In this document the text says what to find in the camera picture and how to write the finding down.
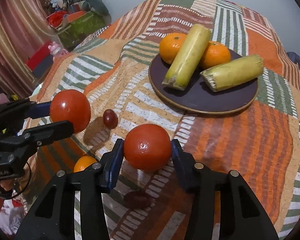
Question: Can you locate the red tomato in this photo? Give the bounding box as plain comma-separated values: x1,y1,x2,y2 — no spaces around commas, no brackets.
123,124,172,172
50,89,91,133

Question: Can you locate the yellow sugarcane piece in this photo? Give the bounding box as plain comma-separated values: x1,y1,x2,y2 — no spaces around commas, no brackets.
162,24,211,91
200,54,264,92

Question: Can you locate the red box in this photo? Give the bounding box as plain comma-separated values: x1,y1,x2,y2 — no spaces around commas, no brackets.
26,40,53,80

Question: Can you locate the pink toy bottle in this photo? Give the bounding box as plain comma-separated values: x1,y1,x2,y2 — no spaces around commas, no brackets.
48,42,68,57

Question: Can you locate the green storage box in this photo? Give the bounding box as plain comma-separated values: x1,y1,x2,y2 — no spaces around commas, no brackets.
57,11,106,51

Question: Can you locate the striped curtain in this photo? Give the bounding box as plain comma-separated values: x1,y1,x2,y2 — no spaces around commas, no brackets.
0,0,58,98

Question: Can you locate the grey stuffed pillow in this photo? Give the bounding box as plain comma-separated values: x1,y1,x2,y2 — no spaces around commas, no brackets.
67,0,111,17

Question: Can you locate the dark purple round plate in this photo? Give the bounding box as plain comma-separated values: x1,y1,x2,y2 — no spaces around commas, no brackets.
148,55,258,115

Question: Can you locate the patchwork striped bedspread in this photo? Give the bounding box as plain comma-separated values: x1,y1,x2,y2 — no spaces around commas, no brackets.
23,0,300,239

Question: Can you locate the left orange on plate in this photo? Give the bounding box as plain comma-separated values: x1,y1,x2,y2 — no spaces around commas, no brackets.
159,33,187,64

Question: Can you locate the orange on plate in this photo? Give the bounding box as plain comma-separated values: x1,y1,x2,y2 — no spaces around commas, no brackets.
159,33,187,64
199,41,231,69

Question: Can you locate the right orange on plate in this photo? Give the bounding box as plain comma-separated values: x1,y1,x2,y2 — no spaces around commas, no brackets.
199,41,231,69

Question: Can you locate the blue bag beside bed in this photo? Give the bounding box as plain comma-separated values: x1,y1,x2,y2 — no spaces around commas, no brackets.
287,51,300,69

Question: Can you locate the black cable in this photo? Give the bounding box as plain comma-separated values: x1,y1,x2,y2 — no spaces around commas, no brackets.
0,162,32,201

